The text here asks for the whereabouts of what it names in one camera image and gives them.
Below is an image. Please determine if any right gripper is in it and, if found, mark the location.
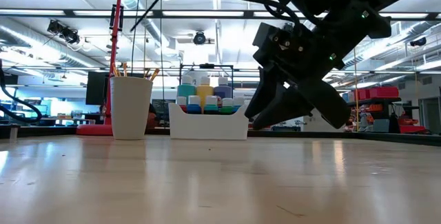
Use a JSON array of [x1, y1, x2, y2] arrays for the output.
[[244, 22, 352, 131]]

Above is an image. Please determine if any small green paint bottle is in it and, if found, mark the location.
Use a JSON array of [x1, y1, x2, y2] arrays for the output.
[[220, 97, 235, 116]]

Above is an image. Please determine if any large purple paint bottle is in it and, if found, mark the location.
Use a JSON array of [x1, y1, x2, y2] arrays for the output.
[[214, 76, 234, 100]]

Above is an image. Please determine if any small teal paint bottle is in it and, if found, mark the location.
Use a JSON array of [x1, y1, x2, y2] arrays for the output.
[[203, 95, 219, 115]]

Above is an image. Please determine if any large yellow paint bottle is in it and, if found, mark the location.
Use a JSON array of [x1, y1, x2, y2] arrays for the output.
[[196, 75, 215, 108]]

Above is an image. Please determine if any white plastic bin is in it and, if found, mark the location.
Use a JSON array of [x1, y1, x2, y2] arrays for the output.
[[168, 102, 250, 141]]

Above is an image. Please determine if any large cyan paint bottle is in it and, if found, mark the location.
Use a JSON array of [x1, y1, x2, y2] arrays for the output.
[[177, 75, 197, 107]]

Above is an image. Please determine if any small red paint bottle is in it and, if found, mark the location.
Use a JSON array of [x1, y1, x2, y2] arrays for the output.
[[176, 96, 188, 114]]

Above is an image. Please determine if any white cup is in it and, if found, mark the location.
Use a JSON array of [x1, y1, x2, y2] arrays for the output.
[[109, 76, 154, 141]]

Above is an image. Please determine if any red desk lamp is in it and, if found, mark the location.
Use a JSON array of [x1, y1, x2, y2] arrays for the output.
[[76, 0, 125, 136]]

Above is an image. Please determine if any storage shelf unit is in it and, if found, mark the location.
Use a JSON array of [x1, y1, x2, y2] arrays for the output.
[[339, 85, 430, 135]]

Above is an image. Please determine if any black ceiling-mounted device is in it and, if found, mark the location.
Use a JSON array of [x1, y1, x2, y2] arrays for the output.
[[46, 19, 81, 45]]

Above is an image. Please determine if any red storage bin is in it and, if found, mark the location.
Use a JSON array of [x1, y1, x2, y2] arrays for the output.
[[358, 85, 400, 101]]

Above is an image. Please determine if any person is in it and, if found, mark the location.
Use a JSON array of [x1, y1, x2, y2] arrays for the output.
[[147, 103, 158, 130]]

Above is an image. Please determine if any black monitor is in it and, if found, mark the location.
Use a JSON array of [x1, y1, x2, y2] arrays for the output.
[[85, 71, 145, 106]]

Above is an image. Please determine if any black metal frame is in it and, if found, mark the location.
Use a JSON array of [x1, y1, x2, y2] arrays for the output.
[[178, 63, 235, 87]]

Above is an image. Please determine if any black ceiling camera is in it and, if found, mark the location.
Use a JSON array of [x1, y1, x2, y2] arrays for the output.
[[192, 30, 207, 46]]

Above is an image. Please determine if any yellow hanging cord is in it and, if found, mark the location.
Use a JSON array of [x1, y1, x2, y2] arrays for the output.
[[351, 48, 360, 132]]

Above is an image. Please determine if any silver ceiling air duct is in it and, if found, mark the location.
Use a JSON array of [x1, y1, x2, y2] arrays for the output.
[[0, 23, 106, 69], [339, 19, 441, 72]]

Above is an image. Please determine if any black dome camera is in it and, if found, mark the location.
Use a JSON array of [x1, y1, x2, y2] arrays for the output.
[[409, 36, 428, 48]]

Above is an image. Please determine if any black cable loop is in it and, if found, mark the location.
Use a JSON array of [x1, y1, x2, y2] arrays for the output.
[[0, 60, 43, 125]]

